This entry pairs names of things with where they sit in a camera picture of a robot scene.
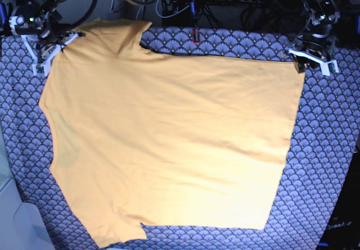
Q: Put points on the red clip marker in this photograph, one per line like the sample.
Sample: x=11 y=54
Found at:
x=195 y=35

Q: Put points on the yellow T-shirt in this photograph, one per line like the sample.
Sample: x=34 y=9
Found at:
x=143 y=138

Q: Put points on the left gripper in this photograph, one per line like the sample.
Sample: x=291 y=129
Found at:
x=316 y=38

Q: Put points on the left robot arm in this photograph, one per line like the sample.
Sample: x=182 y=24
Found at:
x=318 y=6

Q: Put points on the white plastic bin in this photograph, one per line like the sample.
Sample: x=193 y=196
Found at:
x=22 y=226

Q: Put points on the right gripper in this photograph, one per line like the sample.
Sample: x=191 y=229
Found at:
x=40 y=40

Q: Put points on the black OpenArm box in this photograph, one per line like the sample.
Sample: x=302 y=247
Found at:
x=342 y=231

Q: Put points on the blue fan-patterned tablecloth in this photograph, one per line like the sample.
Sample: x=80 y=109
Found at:
x=322 y=146

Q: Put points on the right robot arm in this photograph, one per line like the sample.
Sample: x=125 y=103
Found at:
x=34 y=8

